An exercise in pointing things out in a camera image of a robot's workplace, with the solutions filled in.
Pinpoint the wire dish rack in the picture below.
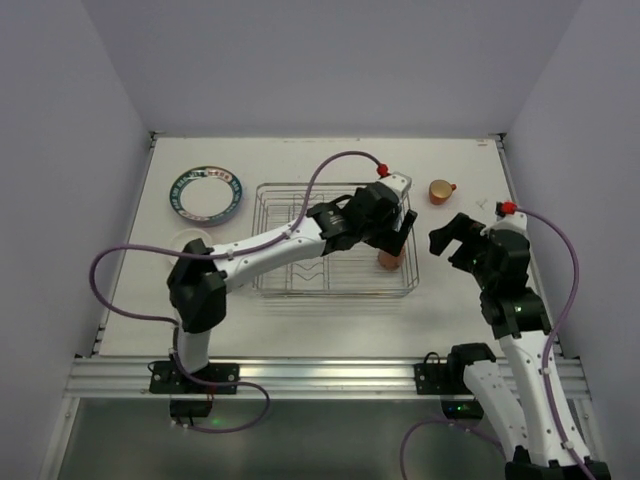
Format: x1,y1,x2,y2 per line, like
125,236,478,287
252,182,420,298

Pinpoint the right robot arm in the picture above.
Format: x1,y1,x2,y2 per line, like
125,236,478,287
429,204,611,479

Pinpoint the aluminium rail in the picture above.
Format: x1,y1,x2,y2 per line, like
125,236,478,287
62,357,594,401

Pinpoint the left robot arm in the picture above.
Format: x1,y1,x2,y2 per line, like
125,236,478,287
167,173,417,374

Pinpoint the orange bowl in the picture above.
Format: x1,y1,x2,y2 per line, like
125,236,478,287
169,228,212,251

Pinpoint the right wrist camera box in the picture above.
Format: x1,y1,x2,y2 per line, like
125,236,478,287
491,201,527,236

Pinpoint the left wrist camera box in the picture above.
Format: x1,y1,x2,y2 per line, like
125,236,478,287
376,163,412,201

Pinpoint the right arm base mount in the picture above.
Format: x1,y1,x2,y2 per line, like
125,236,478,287
413,351,484,421

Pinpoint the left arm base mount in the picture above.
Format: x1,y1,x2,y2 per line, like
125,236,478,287
147,360,239,425

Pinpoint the green rimmed printed plate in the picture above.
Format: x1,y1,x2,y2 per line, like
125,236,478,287
169,166,244,227

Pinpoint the pink cup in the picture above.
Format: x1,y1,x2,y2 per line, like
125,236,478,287
377,251,405,271

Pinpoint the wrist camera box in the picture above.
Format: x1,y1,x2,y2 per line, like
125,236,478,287
491,201,527,236
376,163,412,201

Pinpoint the red orange cup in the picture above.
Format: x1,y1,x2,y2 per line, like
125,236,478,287
428,179,457,205

